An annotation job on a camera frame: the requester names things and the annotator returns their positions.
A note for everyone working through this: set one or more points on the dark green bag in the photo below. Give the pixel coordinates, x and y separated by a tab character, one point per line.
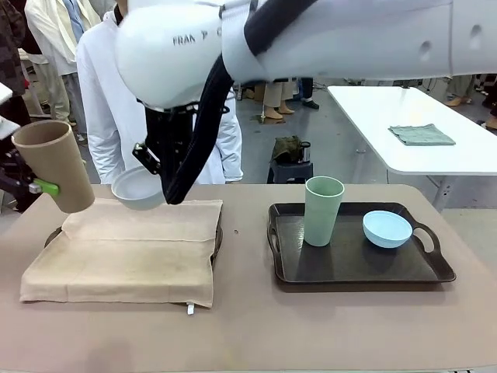
285	149

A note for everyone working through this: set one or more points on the white bowl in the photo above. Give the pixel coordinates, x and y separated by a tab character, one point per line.
134	194

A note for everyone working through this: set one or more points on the green cloth mat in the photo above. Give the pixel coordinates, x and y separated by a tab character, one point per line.
421	135

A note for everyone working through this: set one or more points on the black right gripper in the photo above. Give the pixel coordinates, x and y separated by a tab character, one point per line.
171	136

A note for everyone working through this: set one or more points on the white shirt mannequin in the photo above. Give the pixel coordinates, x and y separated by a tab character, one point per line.
58	39

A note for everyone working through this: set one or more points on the light blue bowl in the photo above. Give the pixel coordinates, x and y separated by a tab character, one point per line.
388	231

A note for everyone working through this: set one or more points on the dark checkered garment mannequin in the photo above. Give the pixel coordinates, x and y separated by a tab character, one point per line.
11	46

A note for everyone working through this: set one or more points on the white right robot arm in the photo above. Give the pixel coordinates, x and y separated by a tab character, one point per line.
349	35

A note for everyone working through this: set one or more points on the dark plastic stool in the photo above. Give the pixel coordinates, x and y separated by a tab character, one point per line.
289	173

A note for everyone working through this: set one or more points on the tall green cup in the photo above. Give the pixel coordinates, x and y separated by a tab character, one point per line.
322	217

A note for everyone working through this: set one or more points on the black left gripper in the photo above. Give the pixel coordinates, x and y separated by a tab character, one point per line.
13	182

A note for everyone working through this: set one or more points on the tall beige cup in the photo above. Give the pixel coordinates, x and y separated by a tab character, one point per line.
58	167

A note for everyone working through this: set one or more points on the person in white hooded coat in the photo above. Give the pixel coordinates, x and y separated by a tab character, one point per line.
105	116

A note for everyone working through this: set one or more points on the beige cloth mat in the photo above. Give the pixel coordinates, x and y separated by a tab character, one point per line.
116	264

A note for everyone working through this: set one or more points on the dark brown tray green set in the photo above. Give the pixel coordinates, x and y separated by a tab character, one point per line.
349	264

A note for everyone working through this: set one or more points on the dark steel thermos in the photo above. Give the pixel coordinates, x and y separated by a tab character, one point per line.
305	152

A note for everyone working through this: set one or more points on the person in dark red top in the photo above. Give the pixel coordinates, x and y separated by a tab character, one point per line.
462	89

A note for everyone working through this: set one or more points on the dark brown tray beige set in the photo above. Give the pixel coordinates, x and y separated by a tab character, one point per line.
218	237

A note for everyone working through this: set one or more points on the white side table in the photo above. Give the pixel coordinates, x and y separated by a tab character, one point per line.
427	116

